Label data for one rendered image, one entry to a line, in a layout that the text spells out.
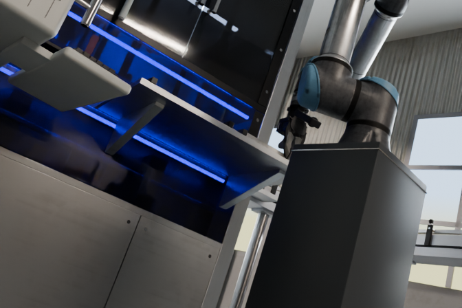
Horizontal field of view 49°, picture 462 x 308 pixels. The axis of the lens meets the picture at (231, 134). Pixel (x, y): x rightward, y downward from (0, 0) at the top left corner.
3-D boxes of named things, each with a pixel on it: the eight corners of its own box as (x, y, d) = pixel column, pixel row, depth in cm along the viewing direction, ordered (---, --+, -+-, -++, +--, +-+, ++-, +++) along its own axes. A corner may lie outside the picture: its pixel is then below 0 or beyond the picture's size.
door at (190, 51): (181, 58, 202) (228, -54, 223) (265, 108, 220) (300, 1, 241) (182, 58, 202) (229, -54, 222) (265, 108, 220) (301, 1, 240)
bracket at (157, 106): (104, 151, 179) (118, 119, 183) (111, 155, 180) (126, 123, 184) (140, 139, 150) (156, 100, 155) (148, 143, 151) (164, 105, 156)
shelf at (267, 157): (91, 112, 186) (93, 108, 187) (240, 188, 216) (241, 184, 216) (139, 82, 146) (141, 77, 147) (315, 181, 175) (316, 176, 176)
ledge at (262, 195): (236, 191, 222) (238, 187, 222) (259, 202, 227) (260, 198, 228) (254, 189, 210) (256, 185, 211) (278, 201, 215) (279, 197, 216)
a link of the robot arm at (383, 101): (399, 130, 127) (410, 84, 132) (349, 112, 127) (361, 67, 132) (381, 144, 139) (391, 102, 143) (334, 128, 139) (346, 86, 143)
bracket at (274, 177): (218, 206, 200) (228, 176, 204) (224, 209, 201) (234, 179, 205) (269, 203, 171) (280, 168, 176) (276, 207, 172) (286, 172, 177)
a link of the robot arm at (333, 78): (355, 111, 127) (395, -49, 148) (299, 91, 127) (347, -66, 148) (339, 129, 138) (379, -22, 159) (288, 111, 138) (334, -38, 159)
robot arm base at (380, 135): (401, 177, 129) (408, 141, 132) (372, 150, 120) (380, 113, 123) (349, 175, 139) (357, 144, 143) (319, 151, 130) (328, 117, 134)
